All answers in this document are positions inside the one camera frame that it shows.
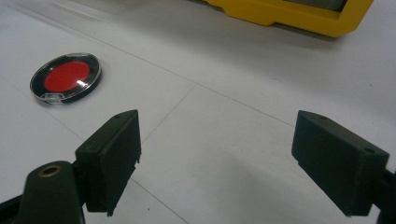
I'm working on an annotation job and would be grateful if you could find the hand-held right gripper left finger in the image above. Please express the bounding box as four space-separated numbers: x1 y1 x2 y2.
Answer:
75 109 142 217

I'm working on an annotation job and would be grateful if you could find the yellow plastic box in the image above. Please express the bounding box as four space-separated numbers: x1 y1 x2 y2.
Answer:
202 0 375 38

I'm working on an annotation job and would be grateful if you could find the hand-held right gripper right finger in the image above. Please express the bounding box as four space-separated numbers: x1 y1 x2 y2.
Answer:
290 109 390 217

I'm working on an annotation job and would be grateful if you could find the round black red compact case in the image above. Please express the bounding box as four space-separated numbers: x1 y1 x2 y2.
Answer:
29 52 103 105

